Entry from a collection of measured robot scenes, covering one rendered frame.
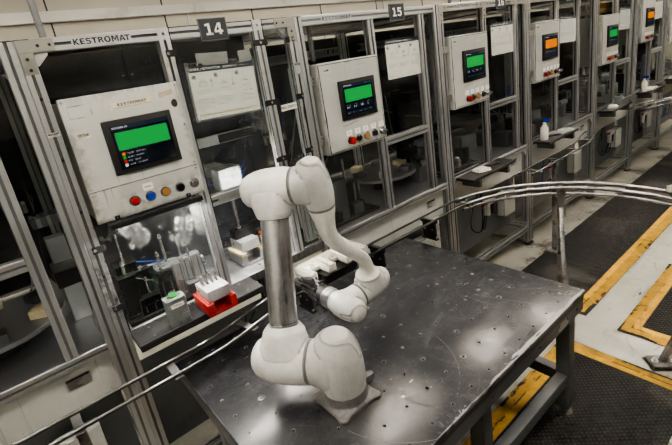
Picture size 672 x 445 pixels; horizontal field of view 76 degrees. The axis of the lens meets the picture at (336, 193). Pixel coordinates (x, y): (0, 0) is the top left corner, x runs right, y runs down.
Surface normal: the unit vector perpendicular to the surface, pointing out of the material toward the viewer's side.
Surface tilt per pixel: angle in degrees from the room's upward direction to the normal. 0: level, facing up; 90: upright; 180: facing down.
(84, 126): 90
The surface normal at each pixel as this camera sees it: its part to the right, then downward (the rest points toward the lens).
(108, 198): 0.63, 0.14
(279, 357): -0.26, -0.01
